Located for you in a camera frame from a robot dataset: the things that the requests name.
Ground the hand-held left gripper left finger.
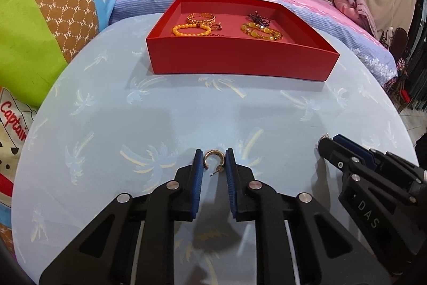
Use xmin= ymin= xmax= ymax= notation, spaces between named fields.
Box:
xmin=38 ymin=148 xmax=205 ymax=285

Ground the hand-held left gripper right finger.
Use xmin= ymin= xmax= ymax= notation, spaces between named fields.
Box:
xmin=225 ymin=148 xmax=392 ymax=285

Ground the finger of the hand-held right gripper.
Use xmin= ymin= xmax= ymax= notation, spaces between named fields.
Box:
xmin=332 ymin=134 xmax=427 ymax=187
xmin=317 ymin=139 xmax=427 ymax=256

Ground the gold hoop earring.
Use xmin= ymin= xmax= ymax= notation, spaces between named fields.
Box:
xmin=203 ymin=149 xmax=228 ymax=177

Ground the red cardboard box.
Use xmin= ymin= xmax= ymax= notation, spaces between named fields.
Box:
xmin=146 ymin=0 xmax=341 ymax=83

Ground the dark red beaded bracelet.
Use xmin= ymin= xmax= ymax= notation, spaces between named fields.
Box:
xmin=246 ymin=11 xmax=269 ymax=26

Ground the gold chain-link bangle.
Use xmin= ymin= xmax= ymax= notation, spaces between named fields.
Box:
xmin=186 ymin=11 xmax=216 ymax=26

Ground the dark metal chair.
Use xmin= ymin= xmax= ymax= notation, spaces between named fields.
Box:
xmin=380 ymin=26 xmax=413 ymax=107

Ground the pink crumpled cloth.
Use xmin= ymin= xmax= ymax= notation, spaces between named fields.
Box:
xmin=331 ymin=0 xmax=379 ymax=39

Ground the colourful cartoon printed blanket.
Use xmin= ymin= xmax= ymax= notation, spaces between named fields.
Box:
xmin=0 ymin=0 xmax=167 ymax=232

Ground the yellow stone bracelet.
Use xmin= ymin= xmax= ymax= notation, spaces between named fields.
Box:
xmin=240 ymin=22 xmax=284 ymax=41

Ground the orange bead bracelet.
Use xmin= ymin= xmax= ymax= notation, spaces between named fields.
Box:
xmin=171 ymin=23 xmax=213 ymax=38

